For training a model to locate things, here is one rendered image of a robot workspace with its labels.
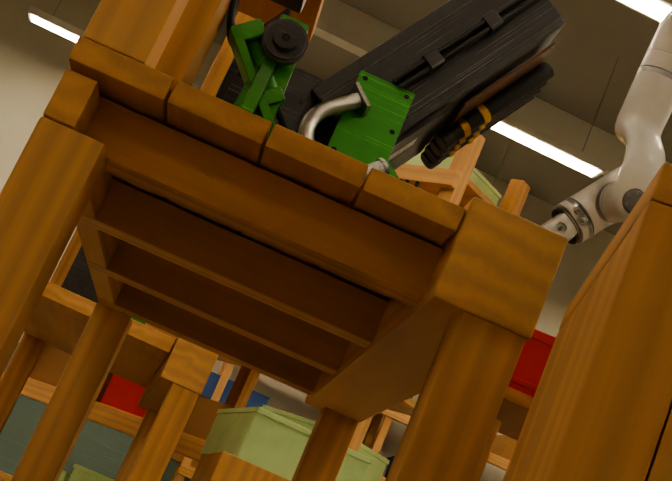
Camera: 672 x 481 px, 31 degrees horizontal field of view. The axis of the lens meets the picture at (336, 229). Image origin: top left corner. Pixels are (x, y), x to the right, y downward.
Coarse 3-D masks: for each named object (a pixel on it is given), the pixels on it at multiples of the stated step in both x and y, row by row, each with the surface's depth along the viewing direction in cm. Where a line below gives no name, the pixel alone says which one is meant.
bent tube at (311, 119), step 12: (348, 96) 228; (360, 96) 228; (312, 108) 225; (324, 108) 225; (336, 108) 226; (348, 108) 227; (360, 108) 230; (312, 120) 223; (300, 132) 222; (312, 132) 222
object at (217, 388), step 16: (224, 368) 1056; (208, 384) 1053; (224, 384) 1053; (224, 400) 1053; (256, 400) 1059; (416, 400) 1092; (384, 416) 1080; (400, 416) 1075; (368, 432) 1114; (384, 432) 1073; (496, 448) 1116; (512, 448) 1101; (192, 464) 1042; (496, 464) 1084; (176, 480) 1029; (384, 480) 1060
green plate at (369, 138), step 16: (368, 80) 235; (384, 80) 235; (368, 96) 233; (384, 96) 234; (400, 96) 235; (352, 112) 230; (368, 112) 231; (384, 112) 232; (400, 112) 233; (336, 128) 228; (352, 128) 229; (368, 128) 230; (384, 128) 230; (400, 128) 231; (336, 144) 226; (352, 144) 227; (368, 144) 228; (384, 144) 229; (368, 160) 226
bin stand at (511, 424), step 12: (504, 396) 214; (516, 396) 214; (528, 396) 214; (504, 408) 221; (516, 408) 217; (528, 408) 214; (504, 420) 232; (516, 420) 227; (492, 432) 212; (504, 432) 244; (516, 432) 238; (492, 444) 212; (480, 468) 211
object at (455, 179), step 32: (416, 160) 532; (448, 160) 522; (448, 192) 504; (480, 192) 519; (512, 192) 541; (64, 352) 608; (32, 384) 591; (128, 384) 568; (96, 416) 555; (128, 416) 551; (192, 416) 538; (288, 416) 500; (192, 448) 513; (352, 448) 475; (0, 480) 572; (64, 480) 564; (96, 480) 550
